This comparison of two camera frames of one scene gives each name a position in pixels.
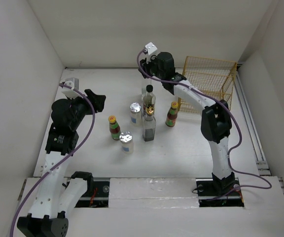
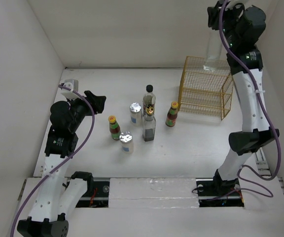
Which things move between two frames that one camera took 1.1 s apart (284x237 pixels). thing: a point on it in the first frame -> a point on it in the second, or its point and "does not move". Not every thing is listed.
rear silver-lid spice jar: [135, 109] does not move
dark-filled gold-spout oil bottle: [149, 125] does not move
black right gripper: [146, 64] -> [213, 16]
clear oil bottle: [148, 95] -> [215, 51]
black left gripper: [96, 99] does not move
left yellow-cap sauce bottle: [114, 128] does not move
